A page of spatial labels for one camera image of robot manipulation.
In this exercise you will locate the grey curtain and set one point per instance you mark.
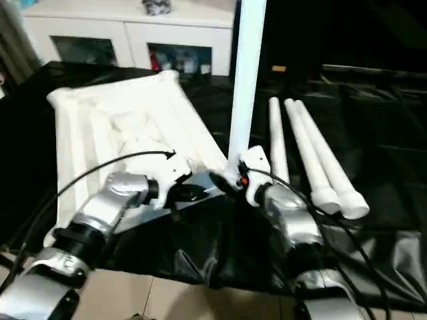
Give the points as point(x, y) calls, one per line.
point(16, 40)

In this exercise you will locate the small gold label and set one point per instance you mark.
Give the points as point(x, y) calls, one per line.
point(279, 68)

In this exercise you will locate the white plastic table top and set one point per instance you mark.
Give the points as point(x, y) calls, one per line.
point(100, 133)

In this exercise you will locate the white glass-door cabinet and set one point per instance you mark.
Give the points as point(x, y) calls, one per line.
point(126, 30)

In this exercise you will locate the white plastic table leg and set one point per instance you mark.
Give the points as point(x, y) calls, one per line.
point(247, 66)
point(328, 153)
point(307, 150)
point(278, 140)

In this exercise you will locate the black mat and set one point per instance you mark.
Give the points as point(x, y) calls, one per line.
point(200, 250)

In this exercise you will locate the dark grey bundle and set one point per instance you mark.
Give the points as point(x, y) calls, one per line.
point(156, 7)

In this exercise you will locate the long black bar device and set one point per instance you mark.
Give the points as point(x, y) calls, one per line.
point(373, 71)

